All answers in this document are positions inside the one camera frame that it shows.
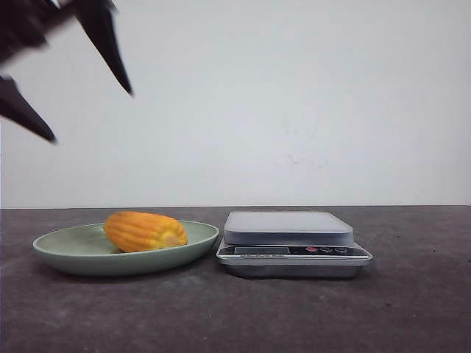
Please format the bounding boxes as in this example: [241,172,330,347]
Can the silver digital kitchen scale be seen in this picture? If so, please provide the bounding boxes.
[216,211,373,278]

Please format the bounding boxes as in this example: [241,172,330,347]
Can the light green oval plate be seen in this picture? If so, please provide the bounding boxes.
[32,221,219,277]

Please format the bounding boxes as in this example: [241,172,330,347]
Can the yellow corn cob piece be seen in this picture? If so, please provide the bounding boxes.
[103,211,188,252]

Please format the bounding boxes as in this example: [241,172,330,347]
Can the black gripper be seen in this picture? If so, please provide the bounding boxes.
[1,1,133,143]

